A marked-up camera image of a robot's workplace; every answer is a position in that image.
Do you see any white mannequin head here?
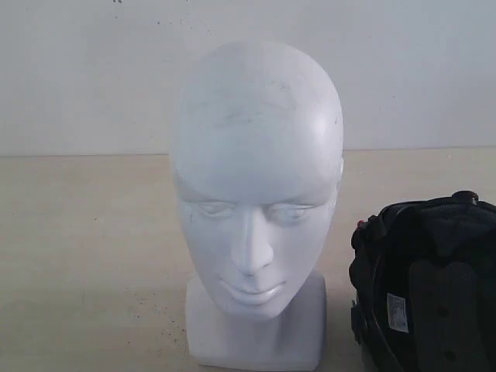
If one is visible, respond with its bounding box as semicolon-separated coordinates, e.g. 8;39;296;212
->
170;41;343;371

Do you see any black helmet with visor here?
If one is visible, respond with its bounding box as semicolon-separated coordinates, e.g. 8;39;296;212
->
349;190;495;371

